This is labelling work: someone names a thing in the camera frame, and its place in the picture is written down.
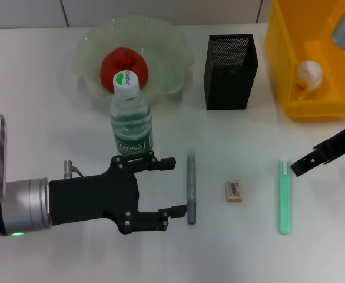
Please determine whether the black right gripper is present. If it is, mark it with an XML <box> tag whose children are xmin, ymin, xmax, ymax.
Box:
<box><xmin>290</xmin><ymin>117</ymin><xmax>345</xmax><ymax>177</ymax></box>

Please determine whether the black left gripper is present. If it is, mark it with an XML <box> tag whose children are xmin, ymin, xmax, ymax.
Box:
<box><xmin>48</xmin><ymin>150</ymin><xmax>188</xmax><ymax>235</ymax></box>

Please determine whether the grey pen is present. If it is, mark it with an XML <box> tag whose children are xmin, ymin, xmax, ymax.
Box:
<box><xmin>186</xmin><ymin>150</ymin><xmax>197</xmax><ymax>225</ymax></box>

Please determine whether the clear water bottle green label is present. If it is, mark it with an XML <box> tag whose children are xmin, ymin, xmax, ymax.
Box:
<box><xmin>110</xmin><ymin>70</ymin><xmax>155</xmax><ymax>159</ymax></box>

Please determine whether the beige eraser with barcode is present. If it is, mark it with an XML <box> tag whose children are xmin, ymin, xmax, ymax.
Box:
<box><xmin>224</xmin><ymin>180</ymin><xmax>244</xmax><ymax>203</ymax></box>

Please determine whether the white garlic bulb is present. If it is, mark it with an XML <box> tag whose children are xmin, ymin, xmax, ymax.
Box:
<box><xmin>296</xmin><ymin>60</ymin><xmax>324</xmax><ymax>101</ymax></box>

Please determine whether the red orange fruit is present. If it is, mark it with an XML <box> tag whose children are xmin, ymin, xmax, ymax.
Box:
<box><xmin>99</xmin><ymin>47</ymin><xmax>149</xmax><ymax>93</ymax></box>

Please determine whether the black mesh pen holder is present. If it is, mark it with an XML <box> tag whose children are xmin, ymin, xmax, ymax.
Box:
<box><xmin>203</xmin><ymin>34</ymin><xmax>259</xmax><ymax>111</ymax></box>

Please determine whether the translucent glass fruit plate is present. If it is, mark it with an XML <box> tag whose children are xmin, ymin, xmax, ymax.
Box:
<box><xmin>74</xmin><ymin>17</ymin><xmax>196</xmax><ymax>103</ymax></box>

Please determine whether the yellow plastic bin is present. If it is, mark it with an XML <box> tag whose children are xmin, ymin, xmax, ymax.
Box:
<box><xmin>263</xmin><ymin>0</ymin><xmax>345</xmax><ymax>122</ymax></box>

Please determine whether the grey left gripper cable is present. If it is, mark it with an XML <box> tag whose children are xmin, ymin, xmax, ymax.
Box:
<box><xmin>62</xmin><ymin>159</ymin><xmax>85</xmax><ymax>179</ymax></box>

